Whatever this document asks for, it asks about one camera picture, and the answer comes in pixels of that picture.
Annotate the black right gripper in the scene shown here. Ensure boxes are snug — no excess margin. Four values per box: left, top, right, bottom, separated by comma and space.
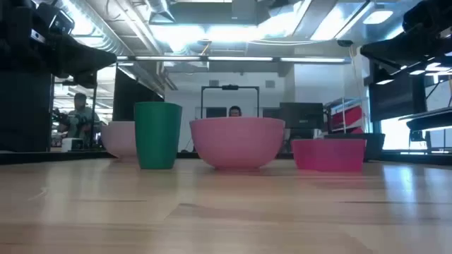
359, 0, 452, 86

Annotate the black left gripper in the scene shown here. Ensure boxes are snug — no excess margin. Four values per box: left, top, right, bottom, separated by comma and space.
0, 0, 118, 85

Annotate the small magenta bowl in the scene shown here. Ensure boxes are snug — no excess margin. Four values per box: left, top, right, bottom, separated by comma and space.
290, 138, 367, 173

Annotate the large dark screen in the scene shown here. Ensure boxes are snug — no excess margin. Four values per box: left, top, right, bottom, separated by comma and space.
368, 68, 427, 123

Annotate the dark partition panel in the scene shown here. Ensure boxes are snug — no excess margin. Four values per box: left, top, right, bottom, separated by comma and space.
112, 66, 165, 123

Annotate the red and white rack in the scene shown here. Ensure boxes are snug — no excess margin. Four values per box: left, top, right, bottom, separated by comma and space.
326, 97, 368, 135

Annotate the pale pink bowl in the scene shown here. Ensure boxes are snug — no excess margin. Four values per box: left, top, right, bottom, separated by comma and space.
100, 121, 137, 159

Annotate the small white device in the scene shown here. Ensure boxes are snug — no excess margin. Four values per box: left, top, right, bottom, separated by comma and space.
61, 137, 85, 153

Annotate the green plastic cup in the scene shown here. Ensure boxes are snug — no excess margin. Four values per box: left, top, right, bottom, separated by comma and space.
133, 102, 183, 170

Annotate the black computer monitor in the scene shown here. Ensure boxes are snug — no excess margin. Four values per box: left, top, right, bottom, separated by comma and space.
279, 102, 325, 130

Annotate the long ceiling light strip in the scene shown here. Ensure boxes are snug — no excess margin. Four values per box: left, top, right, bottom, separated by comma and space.
116, 54, 351, 65

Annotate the large pink bowl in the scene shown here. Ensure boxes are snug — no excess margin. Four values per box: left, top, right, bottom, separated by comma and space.
189, 116, 286, 170

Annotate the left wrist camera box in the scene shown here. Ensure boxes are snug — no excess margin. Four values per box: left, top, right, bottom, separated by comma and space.
30, 2, 76, 44

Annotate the black metal rig frame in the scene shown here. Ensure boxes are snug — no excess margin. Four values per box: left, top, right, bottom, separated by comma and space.
200, 84, 261, 119

